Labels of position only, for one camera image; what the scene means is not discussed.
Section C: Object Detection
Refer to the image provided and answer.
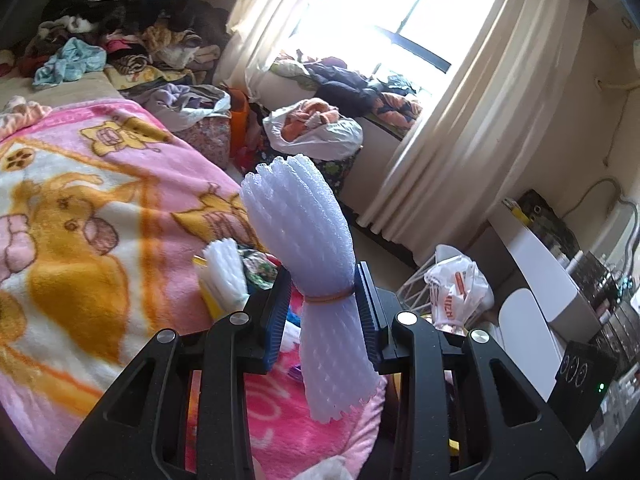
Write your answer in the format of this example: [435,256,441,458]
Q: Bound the pink cartoon fleece blanket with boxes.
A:
[0,96,388,480]

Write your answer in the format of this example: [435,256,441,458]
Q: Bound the floral fabric bag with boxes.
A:
[177,116,231,169]

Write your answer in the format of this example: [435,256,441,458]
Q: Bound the orange bag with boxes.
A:
[228,88,250,157]

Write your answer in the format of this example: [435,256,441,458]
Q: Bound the pile of clothes on bed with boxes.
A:
[1,0,230,87]

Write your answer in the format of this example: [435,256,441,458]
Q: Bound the white desk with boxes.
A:
[488,205,601,344]

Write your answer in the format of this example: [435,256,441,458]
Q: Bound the small white foam net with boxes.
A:
[203,237,250,313]

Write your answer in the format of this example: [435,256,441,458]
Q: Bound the cream window curtain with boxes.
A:
[216,0,588,263]

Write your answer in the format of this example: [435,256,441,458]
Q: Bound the white plastic bag with clothes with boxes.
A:
[262,98,363,160]

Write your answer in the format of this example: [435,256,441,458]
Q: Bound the white wire stool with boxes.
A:
[396,255,436,318]

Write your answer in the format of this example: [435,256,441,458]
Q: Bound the red white plastic bag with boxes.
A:
[423,244,495,335]

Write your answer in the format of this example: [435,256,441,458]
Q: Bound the clothes on window sill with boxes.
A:
[270,53,423,138]

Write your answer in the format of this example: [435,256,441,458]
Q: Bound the dinosaur print laundry basket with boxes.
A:
[312,151,359,196]

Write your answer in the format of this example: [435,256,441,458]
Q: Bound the white foam fruit net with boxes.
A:
[241,155,380,424]

